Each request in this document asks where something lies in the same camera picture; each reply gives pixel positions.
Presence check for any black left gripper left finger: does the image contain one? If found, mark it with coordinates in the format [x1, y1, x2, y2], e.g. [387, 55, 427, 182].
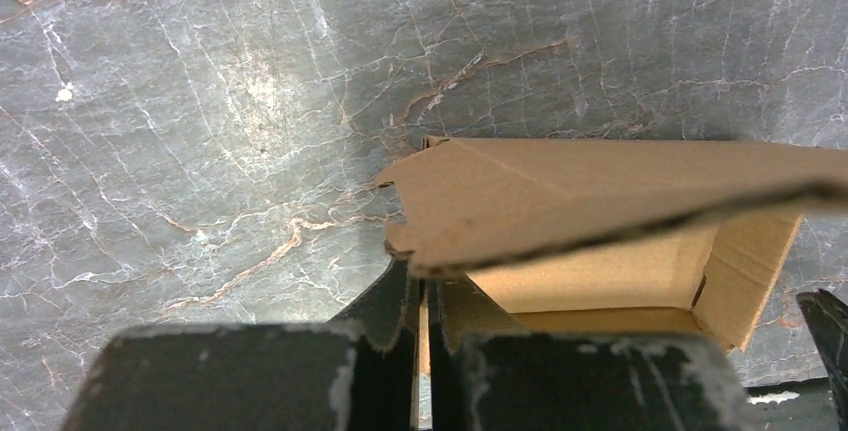
[62, 260, 421, 430]

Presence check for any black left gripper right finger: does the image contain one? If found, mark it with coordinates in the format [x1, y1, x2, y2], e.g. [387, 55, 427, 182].
[427, 278, 757, 430]

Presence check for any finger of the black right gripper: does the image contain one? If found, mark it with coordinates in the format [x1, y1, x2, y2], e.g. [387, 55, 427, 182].
[796, 289, 847, 415]

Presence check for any brown cardboard box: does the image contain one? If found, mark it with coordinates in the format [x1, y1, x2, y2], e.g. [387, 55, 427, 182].
[375, 136, 847, 352]

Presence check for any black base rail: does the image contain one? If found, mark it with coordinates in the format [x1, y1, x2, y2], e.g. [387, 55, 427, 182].
[746, 378, 840, 431]

